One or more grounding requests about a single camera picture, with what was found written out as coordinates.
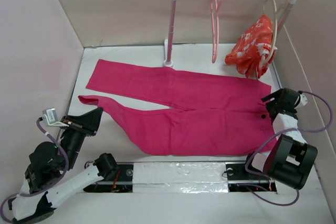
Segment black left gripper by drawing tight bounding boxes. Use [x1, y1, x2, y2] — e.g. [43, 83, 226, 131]
[61, 106, 104, 169]

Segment pink trousers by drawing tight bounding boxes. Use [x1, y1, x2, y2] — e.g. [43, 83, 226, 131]
[79, 60, 276, 156]

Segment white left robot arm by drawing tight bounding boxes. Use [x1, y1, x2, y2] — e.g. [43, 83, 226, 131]
[5, 108, 119, 223]

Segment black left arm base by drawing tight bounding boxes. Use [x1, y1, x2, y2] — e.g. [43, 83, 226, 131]
[83, 163, 134, 193]

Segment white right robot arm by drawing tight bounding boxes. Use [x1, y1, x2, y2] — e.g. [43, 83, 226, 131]
[261, 88, 318, 190]

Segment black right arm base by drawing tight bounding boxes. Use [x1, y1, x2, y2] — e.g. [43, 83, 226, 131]
[222, 161, 277, 193]

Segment beige wooden hanger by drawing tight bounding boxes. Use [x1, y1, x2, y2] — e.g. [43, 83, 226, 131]
[261, 0, 290, 63]

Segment pink plastic hanger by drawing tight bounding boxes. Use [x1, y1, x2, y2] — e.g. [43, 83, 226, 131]
[210, 0, 223, 63]

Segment orange floral garment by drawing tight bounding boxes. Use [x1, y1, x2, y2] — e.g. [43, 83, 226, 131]
[224, 14, 277, 79]

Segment metal rail left edge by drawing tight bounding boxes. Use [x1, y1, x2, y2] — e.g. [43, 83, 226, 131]
[56, 82, 76, 142]

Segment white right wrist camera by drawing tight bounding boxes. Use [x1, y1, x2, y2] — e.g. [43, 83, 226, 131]
[296, 90, 308, 108]

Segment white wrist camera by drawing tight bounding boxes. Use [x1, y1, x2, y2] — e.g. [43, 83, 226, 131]
[296, 90, 308, 108]
[42, 108, 68, 127]

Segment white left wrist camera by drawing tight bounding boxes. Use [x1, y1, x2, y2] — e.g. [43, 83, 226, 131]
[42, 108, 68, 127]

